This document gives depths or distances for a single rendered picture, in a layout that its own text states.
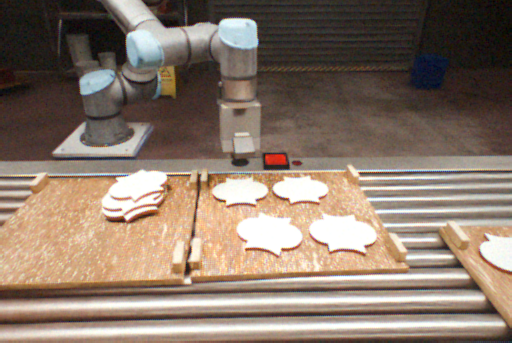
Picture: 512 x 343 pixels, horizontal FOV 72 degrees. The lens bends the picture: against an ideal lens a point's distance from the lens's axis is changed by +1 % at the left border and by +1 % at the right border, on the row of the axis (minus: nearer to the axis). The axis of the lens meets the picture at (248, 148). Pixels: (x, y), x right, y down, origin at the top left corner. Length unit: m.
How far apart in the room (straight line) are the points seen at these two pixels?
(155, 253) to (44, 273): 0.20
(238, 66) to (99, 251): 0.46
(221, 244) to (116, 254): 0.21
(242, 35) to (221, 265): 0.44
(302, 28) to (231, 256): 4.92
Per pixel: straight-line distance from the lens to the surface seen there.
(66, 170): 1.13
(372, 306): 0.70
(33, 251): 0.83
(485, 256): 0.83
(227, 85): 0.72
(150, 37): 0.72
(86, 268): 0.75
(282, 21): 5.42
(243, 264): 0.69
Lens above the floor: 1.43
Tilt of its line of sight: 27 degrees down
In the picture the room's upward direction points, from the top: straight up
